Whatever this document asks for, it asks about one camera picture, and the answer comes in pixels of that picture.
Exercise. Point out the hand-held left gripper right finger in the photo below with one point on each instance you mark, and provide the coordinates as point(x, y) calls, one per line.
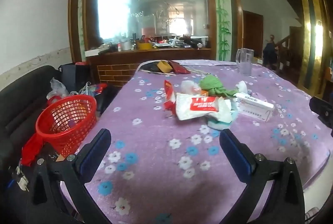
point(234, 153)

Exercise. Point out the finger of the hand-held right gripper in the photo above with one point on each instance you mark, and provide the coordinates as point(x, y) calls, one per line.
point(321, 108)

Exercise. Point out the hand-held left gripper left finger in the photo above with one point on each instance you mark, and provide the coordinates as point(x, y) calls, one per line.
point(95, 156)

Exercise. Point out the pale blue tissue pack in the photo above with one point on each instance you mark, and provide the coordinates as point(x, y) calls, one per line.
point(218, 125)

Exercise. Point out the red plastic mesh basket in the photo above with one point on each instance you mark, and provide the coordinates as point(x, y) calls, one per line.
point(65, 119)

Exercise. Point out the white cardboard box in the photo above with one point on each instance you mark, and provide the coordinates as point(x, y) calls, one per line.
point(255, 106)

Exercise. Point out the white tissue packet red label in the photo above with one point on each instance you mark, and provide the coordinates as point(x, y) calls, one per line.
point(197, 106)

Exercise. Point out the orange packet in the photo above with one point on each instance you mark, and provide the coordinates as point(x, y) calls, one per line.
point(204, 93)

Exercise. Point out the green cloth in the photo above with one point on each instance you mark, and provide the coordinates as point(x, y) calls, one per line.
point(212, 83)

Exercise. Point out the clear plastic bag red print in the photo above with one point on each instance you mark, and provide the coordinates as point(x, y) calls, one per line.
point(188, 87)

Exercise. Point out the red snack wrapper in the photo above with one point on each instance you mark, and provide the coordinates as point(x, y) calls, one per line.
point(169, 93)

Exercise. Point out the purple floral tablecloth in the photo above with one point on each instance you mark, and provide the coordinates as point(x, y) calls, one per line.
point(156, 161)

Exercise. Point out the red cloth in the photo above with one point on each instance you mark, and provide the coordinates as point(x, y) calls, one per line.
point(31, 148)

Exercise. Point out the striped colourful bag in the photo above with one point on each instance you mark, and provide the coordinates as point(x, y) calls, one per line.
point(93, 89)

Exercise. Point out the wooden staircase railing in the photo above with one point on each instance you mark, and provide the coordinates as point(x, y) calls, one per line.
point(283, 49)

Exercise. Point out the clear plastic bag on sofa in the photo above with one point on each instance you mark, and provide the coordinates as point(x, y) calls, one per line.
point(57, 88)

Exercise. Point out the black bag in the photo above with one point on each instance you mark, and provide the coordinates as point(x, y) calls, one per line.
point(74, 78)

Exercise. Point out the silver foil packets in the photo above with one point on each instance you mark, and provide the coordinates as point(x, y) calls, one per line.
point(197, 70)

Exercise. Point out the black sofa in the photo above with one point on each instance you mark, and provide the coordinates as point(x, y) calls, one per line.
point(20, 99)

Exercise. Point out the wooden counter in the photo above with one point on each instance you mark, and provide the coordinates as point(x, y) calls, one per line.
point(117, 65)

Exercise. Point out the brown wooden door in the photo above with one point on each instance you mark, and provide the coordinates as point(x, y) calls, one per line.
point(252, 33)

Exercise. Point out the black flat fan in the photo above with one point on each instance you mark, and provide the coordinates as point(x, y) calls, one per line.
point(149, 67)

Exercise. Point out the yellow tape roll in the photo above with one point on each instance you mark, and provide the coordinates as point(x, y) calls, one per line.
point(164, 66)

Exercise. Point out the metal pot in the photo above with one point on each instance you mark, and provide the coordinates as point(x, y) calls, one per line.
point(126, 45)

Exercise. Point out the yellow box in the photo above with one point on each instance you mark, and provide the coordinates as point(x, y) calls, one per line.
point(144, 45)

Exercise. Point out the etched glass partition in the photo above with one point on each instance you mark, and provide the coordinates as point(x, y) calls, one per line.
point(145, 5)

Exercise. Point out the golden door frame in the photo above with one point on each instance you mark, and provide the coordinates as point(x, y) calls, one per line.
point(308, 31)

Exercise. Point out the bamboo wall painting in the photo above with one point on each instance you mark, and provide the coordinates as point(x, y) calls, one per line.
point(222, 18)

